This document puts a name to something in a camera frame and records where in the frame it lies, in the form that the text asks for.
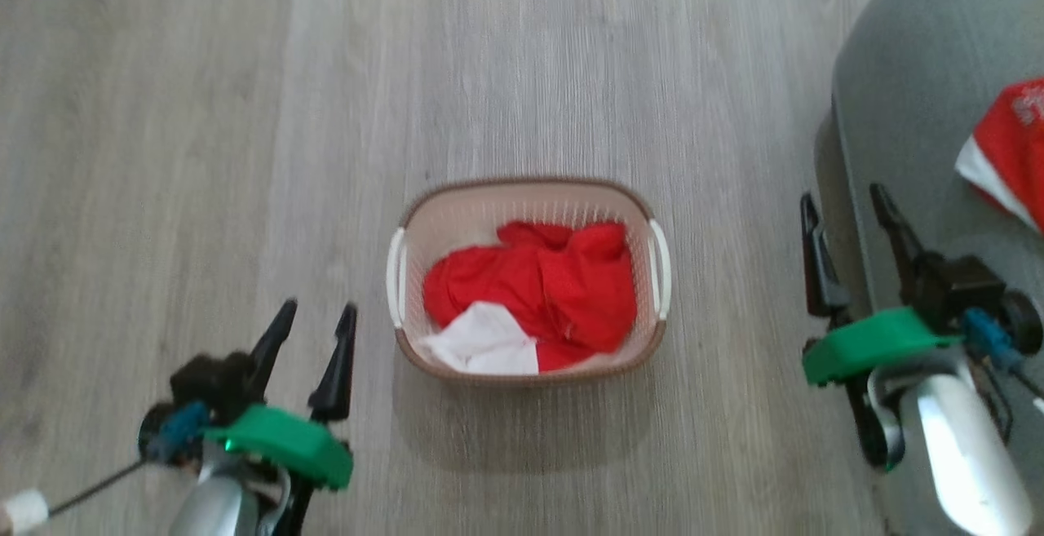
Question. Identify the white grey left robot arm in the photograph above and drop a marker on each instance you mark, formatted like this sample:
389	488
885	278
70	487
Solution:
216	507

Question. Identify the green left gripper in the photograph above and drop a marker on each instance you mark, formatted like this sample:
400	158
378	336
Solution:
285	438

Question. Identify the beige plastic laundry basket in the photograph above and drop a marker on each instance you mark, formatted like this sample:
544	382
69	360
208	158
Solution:
457	218

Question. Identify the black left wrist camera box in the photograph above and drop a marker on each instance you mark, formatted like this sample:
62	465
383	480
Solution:
204	389

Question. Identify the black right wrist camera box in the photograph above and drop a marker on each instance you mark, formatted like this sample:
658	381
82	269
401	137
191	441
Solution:
966	291

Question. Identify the grey fabric sofa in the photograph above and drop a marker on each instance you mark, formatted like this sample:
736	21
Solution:
922	95

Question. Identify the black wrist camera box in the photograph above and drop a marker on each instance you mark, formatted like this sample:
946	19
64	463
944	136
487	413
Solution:
204	389
966	291

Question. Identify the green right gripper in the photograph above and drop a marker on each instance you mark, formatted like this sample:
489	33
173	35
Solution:
873	340

